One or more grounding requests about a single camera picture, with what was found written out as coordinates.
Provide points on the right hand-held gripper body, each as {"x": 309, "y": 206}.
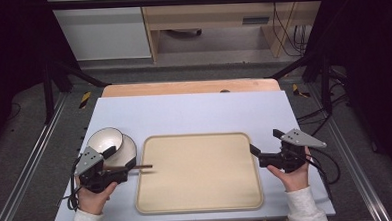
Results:
{"x": 297, "y": 139}

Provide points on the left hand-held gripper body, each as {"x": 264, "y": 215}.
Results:
{"x": 88, "y": 161}

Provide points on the brown wooden chopsticks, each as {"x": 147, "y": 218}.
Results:
{"x": 143, "y": 166}

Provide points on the person's left hand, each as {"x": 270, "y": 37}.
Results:
{"x": 91, "y": 199}

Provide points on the person's right hand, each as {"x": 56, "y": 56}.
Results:
{"x": 293, "y": 179}

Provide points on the white bowl with dark rim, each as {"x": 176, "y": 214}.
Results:
{"x": 105, "y": 138}

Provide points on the white plate with dark rim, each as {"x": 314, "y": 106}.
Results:
{"x": 127, "y": 150}

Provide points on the yellow black tape marker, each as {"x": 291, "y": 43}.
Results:
{"x": 298, "y": 91}
{"x": 85, "y": 99}

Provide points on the beige rectangular tray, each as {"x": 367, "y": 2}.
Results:
{"x": 198, "y": 173}

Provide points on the black metal stand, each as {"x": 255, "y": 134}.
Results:
{"x": 48, "y": 93}
{"x": 325, "y": 81}

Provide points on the white board table cover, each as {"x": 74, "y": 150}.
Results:
{"x": 197, "y": 113}

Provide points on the wooden table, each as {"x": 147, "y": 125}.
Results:
{"x": 189, "y": 87}

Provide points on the dark curtain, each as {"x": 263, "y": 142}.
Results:
{"x": 12, "y": 65}
{"x": 372, "y": 66}

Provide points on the white cabinet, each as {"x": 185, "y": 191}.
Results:
{"x": 103, "y": 31}

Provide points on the light wooden desk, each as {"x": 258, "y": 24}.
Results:
{"x": 213, "y": 18}

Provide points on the black metal crossbar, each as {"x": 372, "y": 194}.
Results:
{"x": 186, "y": 1}

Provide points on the aluminium floor rail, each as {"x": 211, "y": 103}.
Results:
{"x": 354, "y": 163}
{"x": 26, "y": 164}

